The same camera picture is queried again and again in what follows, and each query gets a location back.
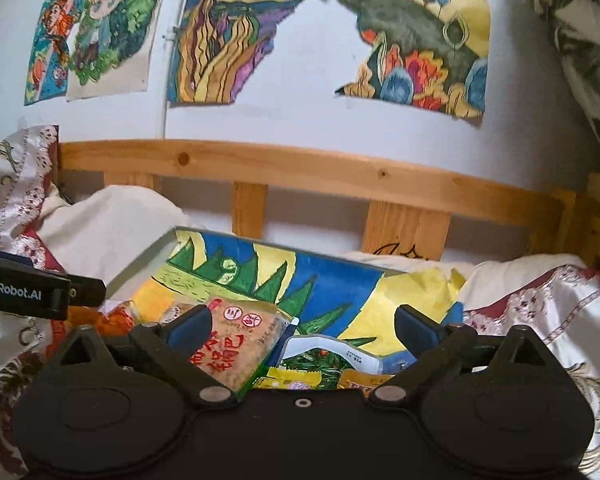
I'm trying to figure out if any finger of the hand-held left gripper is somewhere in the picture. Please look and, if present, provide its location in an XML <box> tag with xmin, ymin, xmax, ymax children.
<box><xmin>70</xmin><ymin>275</ymin><xmax>107</xmax><ymax>307</ymax></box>

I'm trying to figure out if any rice cracker packet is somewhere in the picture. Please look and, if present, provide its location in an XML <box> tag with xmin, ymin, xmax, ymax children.
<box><xmin>160</xmin><ymin>296</ymin><xmax>293</xmax><ymax>393</ymax></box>

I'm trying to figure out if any gold brown snack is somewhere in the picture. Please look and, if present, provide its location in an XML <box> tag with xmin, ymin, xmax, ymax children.
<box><xmin>337</xmin><ymin>369</ymin><xmax>382</xmax><ymax>392</ymax></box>

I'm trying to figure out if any floral satin blanket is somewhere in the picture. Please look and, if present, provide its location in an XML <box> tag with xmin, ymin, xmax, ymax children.
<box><xmin>0</xmin><ymin>125</ymin><xmax>600</xmax><ymax>480</ymax></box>

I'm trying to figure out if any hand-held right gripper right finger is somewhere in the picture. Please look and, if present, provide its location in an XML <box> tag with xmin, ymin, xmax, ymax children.
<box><xmin>367</xmin><ymin>304</ymin><xmax>563</xmax><ymax>406</ymax></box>

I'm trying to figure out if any white green pouch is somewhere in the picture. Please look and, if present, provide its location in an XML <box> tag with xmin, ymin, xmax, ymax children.
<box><xmin>277</xmin><ymin>332</ymin><xmax>383</xmax><ymax>391</ymax></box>

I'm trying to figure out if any dinosaur drawing paper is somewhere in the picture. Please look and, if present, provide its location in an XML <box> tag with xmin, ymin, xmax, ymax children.
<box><xmin>130</xmin><ymin>230</ymin><xmax>463</xmax><ymax>391</ymax></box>

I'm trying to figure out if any grey patterned hanging cloth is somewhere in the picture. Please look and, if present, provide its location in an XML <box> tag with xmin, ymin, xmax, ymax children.
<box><xmin>525</xmin><ymin>0</ymin><xmax>600</xmax><ymax>176</ymax></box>

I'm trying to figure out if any orange-haired figure wall drawing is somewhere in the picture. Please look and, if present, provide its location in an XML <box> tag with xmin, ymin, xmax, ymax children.
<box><xmin>24</xmin><ymin>0</ymin><xmax>98</xmax><ymax>107</ymax></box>

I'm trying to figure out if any green-haired figure wall drawing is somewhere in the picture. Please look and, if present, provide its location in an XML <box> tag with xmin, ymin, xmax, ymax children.
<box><xmin>66</xmin><ymin>0</ymin><xmax>173</xmax><ymax>103</ymax></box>

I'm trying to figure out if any orange red snack packet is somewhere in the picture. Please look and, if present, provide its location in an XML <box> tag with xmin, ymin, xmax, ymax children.
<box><xmin>70</xmin><ymin>302</ymin><xmax>141</xmax><ymax>337</ymax></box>

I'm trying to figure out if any wavy striped wall drawing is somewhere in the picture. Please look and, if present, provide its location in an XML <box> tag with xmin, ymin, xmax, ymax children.
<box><xmin>166</xmin><ymin>0</ymin><xmax>333</xmax><ymax>107</ymax></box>

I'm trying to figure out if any landscape flower wall drawing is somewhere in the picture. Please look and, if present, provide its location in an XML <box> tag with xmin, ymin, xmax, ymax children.
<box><xmin>334</xmin><ymin>0</ymin><xmax>491</xmax><ymax>121</ymax></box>

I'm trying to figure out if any yellow green snack packet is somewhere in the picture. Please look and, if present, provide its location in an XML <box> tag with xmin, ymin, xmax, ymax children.
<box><xmin>252</xmin><ymin>366</ymin><xmax>341</xmax><ymax>392</ymax></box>

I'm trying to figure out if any metal tray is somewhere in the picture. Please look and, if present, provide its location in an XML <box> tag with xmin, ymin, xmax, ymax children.
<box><xmin>130</xmin><ymin>226</ymin><xmax>466</xmax><ymax>391</ymax></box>

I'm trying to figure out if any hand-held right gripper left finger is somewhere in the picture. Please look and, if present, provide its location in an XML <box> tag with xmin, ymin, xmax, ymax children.
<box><xmin>47</xmin><ymin>305</ymin><xmax>241</xmax><ymax>406</ymax></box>

